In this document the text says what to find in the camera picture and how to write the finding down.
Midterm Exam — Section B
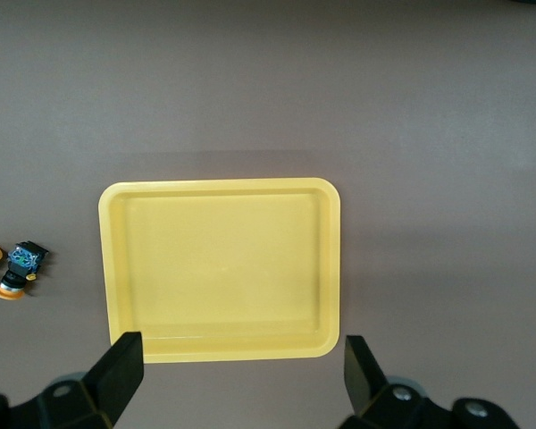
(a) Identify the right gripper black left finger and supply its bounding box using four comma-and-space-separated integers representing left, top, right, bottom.
0, 330, 145, 429

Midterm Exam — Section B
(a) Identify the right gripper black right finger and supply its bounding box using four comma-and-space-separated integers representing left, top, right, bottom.
339, 334, 519, 429

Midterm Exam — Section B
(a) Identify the yellow push button blue-black body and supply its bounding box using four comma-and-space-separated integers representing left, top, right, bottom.
0, 240, 51, 301

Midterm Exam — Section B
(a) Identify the yellow plastic tray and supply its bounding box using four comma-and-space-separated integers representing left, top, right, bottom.
97, 177, 342, 364

